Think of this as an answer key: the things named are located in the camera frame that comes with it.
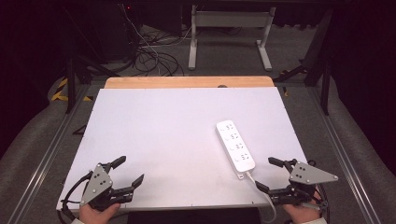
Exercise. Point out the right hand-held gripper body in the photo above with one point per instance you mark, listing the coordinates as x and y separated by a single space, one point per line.
308 175

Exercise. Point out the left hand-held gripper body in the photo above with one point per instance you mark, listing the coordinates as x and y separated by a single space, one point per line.
97 183

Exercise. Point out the person's left hand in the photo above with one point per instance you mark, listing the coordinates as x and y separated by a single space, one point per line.
93 215

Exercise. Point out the person's right hand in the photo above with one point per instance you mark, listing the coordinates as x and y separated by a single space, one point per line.
298 214

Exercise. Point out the white power strip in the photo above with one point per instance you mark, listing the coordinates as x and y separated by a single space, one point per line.
235 146

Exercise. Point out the white work board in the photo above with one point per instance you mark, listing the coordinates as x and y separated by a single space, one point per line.
174 137

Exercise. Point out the black metal stand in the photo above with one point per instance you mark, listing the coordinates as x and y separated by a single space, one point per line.
72 77
323 77

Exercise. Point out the wooden table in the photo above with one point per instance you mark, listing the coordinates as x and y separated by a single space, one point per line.
186 82

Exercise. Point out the aluminium floor rail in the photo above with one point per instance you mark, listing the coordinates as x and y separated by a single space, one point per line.
43 158
344 155

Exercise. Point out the white metal desk frame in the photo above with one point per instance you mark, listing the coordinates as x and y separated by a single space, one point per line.
232 19

